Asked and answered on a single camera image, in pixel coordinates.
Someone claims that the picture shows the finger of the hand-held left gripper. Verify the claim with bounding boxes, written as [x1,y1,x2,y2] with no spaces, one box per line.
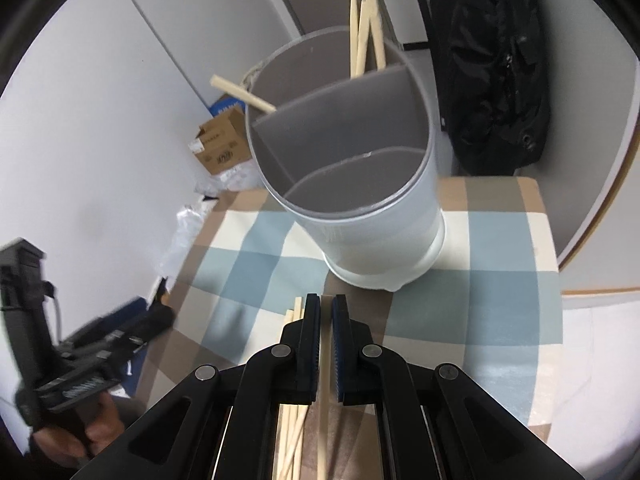
[112,305,173,356]
[65,299,151,348]

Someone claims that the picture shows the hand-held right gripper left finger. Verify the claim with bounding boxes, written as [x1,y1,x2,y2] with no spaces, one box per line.
[70,294,321,480]

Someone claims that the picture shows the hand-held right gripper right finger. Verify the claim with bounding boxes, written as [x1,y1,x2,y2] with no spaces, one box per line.
[331,294,586,480]

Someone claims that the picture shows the wooden chopstick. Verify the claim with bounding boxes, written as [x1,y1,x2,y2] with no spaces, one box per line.
[317,296,333,480]
[356,0,375,78]
[210,75,277,113]
[362,0,388,71]
[350,0,362,80]

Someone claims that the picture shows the pile of wooden chopsticks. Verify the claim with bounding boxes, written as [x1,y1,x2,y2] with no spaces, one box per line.
[275,297,308,480]

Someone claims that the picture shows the white plastic utensil holder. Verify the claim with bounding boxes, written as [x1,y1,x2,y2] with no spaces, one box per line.
[244,27,446,291]

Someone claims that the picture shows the person's left hand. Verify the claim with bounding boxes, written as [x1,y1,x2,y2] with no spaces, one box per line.
[32,395,132,466]

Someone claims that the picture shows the clear plastic wrap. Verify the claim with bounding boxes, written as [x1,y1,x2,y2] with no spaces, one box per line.
[157,165,251,291]

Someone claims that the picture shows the checked tablecloth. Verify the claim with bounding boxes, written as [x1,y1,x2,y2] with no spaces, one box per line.
[145,177,561,480]

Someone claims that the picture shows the brown cardboard box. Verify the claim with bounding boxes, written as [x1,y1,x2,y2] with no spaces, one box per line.
[189,107,251,176]

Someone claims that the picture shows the blue cardboard box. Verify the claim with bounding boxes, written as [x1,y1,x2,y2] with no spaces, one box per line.
[210,95,248,117]

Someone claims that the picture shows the black backpack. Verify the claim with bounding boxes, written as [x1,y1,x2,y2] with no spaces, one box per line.
[427,0,551,178]

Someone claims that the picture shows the wooden chopsticks in holder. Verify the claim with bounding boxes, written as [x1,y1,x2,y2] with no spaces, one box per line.
[285,0,431,51]

